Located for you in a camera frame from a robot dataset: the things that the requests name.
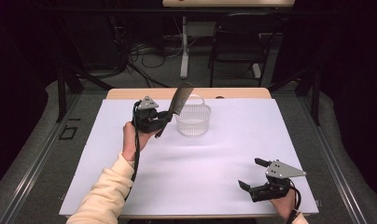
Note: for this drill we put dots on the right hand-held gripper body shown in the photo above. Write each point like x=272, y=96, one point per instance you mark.
x=276, y=180

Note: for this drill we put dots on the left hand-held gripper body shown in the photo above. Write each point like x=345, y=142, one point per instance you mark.
x=146, y=119

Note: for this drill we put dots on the black comb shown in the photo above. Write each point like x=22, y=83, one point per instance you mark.
x=178, y=99

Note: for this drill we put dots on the white plastic basket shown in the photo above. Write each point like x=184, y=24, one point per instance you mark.
x=194, y=121

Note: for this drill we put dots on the person's right hand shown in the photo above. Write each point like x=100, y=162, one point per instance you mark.
x=284, y=203

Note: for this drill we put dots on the person's left hand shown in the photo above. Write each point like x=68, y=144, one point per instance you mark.
x=130, y=140

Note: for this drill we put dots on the white table mat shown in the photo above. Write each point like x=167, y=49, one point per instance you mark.
x=208, y=155

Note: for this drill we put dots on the white table leg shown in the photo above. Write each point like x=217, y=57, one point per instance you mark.
x=256, y=71
x=184, y=49

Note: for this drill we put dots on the black metal stand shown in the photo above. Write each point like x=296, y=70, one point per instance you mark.
x=315, y=96
x=61, y=93

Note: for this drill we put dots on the black folding chair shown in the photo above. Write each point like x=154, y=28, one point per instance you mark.
x=239, y=46

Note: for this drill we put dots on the wooden background table top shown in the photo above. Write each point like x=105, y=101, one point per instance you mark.
x=227, y=2

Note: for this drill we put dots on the grey metal floor rail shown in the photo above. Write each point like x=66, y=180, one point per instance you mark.
x=37, y=168
x=332, y=168

